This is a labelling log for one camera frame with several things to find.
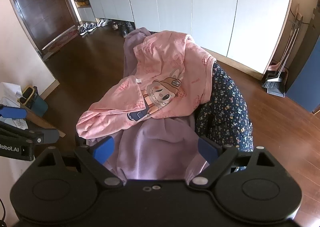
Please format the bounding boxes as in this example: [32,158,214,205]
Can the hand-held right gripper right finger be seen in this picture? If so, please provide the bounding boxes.
[189,136,276,189]

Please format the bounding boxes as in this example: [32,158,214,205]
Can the purple garment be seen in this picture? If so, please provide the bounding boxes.
[104,27,209,180]

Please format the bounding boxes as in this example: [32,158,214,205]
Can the teal waste bin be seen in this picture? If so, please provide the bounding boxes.
[19,86,49,118]

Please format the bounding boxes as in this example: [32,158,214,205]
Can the grey broom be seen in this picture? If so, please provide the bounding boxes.
[261,27,300,90]

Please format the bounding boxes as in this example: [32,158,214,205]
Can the row of shoes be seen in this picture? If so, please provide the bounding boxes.
[78,18,137,39]

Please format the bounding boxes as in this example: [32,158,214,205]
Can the pink printed shirt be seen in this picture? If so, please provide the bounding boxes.
[76,30,217,140]

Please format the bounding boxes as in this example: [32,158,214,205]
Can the grey dustpan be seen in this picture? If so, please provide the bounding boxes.
[266,29,293,98]

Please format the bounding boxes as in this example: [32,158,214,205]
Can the white stickered cabinet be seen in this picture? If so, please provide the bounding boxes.
[124,0,293,80]

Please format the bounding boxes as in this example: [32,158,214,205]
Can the blue cabinet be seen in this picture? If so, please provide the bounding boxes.
[286,39,320,114]

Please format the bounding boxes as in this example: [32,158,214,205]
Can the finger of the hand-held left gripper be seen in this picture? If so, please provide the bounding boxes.
[0,121,60,145]
[0,104,27,120]

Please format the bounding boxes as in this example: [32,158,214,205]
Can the patterned door mat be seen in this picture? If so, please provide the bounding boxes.
[41,29,81,53]

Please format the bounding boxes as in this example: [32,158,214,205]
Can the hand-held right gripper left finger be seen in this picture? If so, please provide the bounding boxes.
[37,136,124,189]

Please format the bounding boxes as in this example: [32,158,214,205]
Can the dark woven basket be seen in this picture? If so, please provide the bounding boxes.
[195,62,254,167]

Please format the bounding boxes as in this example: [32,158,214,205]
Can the brown wooden door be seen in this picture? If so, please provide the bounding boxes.
[4,0,78,52]

